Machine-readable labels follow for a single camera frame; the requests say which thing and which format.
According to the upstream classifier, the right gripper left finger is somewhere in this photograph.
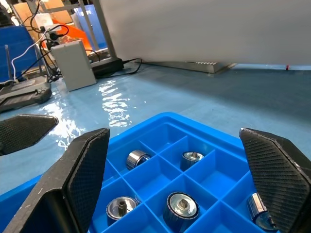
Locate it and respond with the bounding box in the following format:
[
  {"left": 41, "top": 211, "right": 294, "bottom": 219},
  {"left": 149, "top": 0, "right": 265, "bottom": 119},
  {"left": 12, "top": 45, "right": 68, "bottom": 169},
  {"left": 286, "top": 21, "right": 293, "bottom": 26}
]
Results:
[{"left": 3, "top": 128, "right": 110, "bottom": 233}]

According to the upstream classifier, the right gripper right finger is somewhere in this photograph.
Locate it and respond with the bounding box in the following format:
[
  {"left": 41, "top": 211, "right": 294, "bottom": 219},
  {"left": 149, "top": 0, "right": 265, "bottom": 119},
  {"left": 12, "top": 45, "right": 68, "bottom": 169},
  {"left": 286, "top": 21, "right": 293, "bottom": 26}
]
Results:
[{"left": 239, "top": 128, "right": 311, "bottom": 233}]

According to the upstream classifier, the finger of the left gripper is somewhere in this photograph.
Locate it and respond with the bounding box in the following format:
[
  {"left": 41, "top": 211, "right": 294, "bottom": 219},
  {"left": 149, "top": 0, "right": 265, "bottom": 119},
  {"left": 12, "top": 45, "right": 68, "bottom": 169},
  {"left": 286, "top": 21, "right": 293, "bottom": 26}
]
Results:
[{"left": 0, "top": 114, "right": 59, "bottom": 156}]

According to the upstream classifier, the metal roller with gear shaft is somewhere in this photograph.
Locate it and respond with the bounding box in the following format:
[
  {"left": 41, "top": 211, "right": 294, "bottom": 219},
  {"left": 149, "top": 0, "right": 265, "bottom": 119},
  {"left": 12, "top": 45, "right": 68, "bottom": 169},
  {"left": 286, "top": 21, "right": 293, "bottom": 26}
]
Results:
[{"left": 106, "top": 196, "right": 140, "bottom": 226}]

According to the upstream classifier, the metal roller with face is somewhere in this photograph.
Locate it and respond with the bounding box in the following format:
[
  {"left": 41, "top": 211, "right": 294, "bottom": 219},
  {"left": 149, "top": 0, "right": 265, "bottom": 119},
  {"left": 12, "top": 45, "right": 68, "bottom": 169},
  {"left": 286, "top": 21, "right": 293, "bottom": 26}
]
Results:
[{"left": 163, "top": 191, "right": 200, "bottom": 228}]

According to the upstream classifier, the blue compartment tray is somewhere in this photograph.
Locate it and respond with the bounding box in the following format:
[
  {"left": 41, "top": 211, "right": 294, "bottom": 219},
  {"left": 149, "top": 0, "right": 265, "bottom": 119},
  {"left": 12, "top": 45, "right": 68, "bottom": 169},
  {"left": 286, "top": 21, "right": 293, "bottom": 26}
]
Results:
[{"left": 0, "top": 111, "right": 269, "bottom": 233}]

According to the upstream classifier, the black flat electronic device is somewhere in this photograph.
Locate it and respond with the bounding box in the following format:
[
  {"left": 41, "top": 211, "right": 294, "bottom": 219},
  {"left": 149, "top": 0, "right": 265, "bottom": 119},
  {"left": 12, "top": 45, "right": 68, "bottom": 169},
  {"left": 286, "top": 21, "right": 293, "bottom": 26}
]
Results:
[{"left": 0, "top": 75, "right": 53, "bottom": 114}]

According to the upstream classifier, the grey metal box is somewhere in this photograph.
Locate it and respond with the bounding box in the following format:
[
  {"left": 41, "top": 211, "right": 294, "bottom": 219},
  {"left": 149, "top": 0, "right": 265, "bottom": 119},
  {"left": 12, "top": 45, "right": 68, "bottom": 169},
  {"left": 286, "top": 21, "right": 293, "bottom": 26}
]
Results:
[{"left": 51, "top": 39, "right": 97, "bottom": 92}]

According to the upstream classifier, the blue plastic crate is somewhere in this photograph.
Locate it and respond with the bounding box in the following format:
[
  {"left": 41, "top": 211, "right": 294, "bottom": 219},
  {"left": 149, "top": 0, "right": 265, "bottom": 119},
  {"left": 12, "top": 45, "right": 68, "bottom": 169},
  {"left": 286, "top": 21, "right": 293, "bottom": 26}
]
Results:
[{"left": 0, "top": 25, "right": 37, "bottom": 82}]

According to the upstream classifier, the white power strip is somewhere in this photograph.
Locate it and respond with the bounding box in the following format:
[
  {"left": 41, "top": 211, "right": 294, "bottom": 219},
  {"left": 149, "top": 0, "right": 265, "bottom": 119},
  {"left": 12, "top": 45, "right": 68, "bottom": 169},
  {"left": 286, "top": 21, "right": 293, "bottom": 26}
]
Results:
[{"left": 40, "top": 25, "right": 61, "bottom": 41}]

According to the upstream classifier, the black power adapter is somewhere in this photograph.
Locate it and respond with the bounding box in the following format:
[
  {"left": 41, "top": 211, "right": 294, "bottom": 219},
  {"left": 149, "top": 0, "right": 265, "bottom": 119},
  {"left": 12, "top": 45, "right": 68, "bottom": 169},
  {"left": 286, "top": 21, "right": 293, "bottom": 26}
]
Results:
[{"left": 91, "top": 57, "right": 124, "bottom": 79}]

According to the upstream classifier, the orange plastic item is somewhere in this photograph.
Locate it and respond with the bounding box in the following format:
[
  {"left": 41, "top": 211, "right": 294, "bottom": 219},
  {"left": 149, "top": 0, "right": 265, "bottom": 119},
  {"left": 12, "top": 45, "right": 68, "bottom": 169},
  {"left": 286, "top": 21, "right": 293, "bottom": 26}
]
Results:
[{"left": 52, "top": 19, "right": 92, "bottom": 49}]

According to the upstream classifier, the white partition panel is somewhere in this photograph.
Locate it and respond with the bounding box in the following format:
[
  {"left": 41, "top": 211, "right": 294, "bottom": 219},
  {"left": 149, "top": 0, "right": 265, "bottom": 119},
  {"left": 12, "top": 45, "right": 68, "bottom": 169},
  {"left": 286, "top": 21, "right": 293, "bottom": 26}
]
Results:
[{"left": 80, "top": 0, "right": 311, "bottom": 73}]

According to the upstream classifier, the white cable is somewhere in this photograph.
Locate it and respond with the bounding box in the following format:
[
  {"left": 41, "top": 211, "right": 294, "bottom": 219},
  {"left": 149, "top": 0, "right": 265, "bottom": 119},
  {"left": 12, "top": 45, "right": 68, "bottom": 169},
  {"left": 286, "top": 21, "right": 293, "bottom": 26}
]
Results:
[{"left": 11, "top": 31, "right": 53, "bottom": 83}]

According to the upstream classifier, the black adapter cable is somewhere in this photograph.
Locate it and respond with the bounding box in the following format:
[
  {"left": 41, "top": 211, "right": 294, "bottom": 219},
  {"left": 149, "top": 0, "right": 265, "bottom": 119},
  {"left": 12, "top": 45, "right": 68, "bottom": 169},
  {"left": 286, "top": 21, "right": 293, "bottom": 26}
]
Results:
[{"left": 104, "top": 57, "right": 143, "bottom": 79}]

